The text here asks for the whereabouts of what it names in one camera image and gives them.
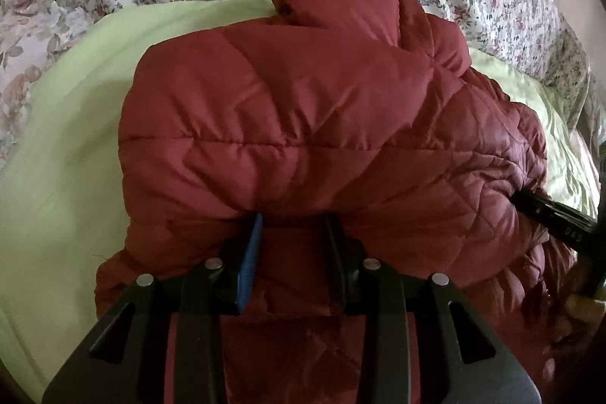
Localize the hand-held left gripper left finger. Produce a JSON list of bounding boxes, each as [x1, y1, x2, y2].
[[42, 213, 264, 404]]

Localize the light green bedsheet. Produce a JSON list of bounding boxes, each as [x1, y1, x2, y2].
[[0, 0, 601, 392]]

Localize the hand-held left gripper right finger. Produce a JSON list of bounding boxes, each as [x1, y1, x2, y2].
[[323, 214, 541, 404]]

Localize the large flower print pillow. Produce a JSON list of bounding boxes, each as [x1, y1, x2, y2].
[[0, 3, 102, 159]]

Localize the red quilted jacket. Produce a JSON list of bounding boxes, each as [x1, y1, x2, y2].
[[94, 0, 579, 404]]

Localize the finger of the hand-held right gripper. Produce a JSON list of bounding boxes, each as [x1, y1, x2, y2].
[[512, 189, 599, 245]]

